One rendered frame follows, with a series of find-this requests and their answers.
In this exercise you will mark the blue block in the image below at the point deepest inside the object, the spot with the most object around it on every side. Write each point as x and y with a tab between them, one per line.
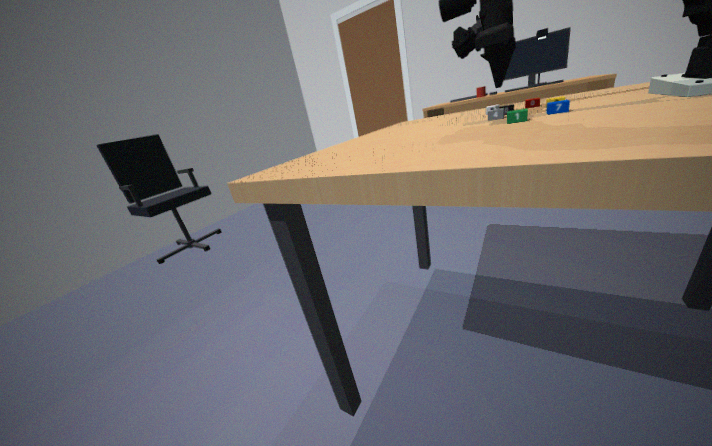
558	107

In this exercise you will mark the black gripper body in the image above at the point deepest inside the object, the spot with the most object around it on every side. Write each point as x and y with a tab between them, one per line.
497	22

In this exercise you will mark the green digit block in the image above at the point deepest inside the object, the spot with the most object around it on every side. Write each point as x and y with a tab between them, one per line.
515	116

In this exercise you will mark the red block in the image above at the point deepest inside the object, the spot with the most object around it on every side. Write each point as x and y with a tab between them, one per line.
534	102

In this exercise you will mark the yellow block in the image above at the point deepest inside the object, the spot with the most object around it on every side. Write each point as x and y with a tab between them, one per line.
555	99

